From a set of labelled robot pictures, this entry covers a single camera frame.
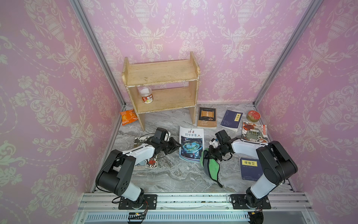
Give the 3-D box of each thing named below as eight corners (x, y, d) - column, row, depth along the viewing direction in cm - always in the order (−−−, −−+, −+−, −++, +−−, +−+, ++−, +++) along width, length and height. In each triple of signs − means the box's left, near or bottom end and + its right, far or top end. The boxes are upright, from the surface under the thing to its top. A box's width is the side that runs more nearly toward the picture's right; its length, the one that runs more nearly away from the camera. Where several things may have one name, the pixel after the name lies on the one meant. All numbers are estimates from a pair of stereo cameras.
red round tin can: (247, 122, 111) (249, 119, 108) (244, 113, 117) (245, 110, 114) (260, 122, 111) (262, 119, 108) (256, 113, 117) (258, 110, 114)
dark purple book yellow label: (219, 126, 108) (220, 124, 106) (225, 110, 119) (226, 108, 116) (237, 132, 105) (238, 130, 102) (241, 115, 115) (242, 113, 113)
